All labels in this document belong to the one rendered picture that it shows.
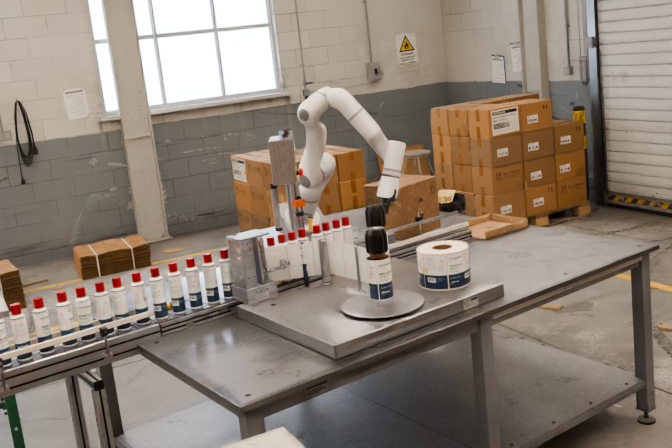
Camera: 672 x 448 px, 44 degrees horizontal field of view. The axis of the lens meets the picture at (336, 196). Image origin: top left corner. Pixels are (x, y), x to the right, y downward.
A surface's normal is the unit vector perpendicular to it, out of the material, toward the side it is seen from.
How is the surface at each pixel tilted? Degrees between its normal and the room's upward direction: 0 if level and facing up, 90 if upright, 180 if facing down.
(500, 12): 90
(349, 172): 91
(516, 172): 89
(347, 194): 90
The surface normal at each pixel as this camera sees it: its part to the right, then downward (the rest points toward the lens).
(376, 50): 0.45, 0.11
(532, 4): -0.88, 0.18
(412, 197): 0.71, 0.05
